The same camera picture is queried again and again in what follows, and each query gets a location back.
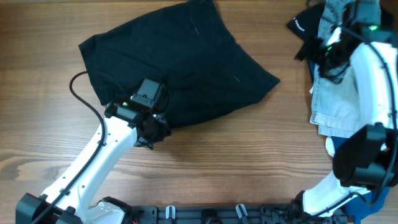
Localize light blue denim jeans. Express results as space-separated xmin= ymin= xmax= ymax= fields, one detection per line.
xmin=309 ymin=0 xmax=383 ymax=139

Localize blue garment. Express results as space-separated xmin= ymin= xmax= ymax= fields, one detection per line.
xmin=305 ymin=58 xmax=391 ymax=224

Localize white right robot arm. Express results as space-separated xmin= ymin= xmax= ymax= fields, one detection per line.
xmin=295 ymin=1 xmax=397 ymax=223

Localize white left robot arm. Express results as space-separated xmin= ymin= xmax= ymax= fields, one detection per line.
xmin=15 ymin=79 xmax=170 ymax=223

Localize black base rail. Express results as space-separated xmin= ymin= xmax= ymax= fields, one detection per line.
xmin=128 ymin=203 xmax=348 ymax=224

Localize black shorts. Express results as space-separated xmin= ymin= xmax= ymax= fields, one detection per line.
xmin=79 ymin=1 xmax=279 ymax=128

